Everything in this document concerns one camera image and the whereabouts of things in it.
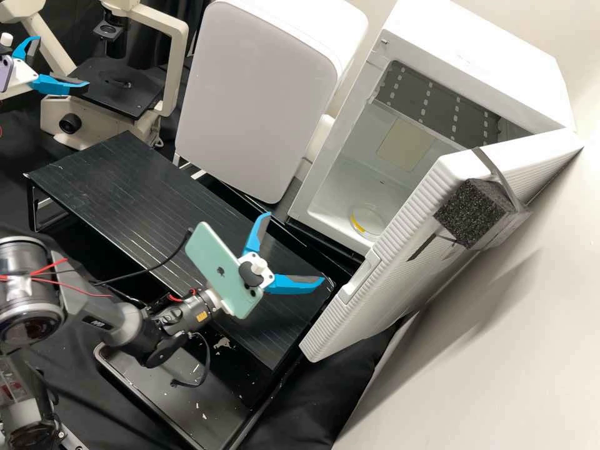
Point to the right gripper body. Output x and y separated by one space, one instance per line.
269 277

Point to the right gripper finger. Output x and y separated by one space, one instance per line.
253 241
290 286

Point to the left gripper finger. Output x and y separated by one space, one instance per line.
19 50
51 85

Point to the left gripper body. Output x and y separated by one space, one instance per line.
22 75

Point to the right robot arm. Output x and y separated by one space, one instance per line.
108 318

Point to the petri dish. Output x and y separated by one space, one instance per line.
370 218

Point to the incubator door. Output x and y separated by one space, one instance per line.
398 281

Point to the white incubator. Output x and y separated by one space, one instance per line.
468 56

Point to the black platform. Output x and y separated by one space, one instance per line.
117 197
328 258

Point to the cream microscope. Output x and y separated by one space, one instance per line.
173 56

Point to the white box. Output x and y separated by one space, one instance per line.
253 108

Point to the black tray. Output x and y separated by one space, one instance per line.
211 412

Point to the left wrist camera phone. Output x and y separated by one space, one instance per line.
5 70

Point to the wrist camera phone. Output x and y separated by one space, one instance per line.
5 70
215 267

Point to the right wrist camera phone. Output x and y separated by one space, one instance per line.
215 267

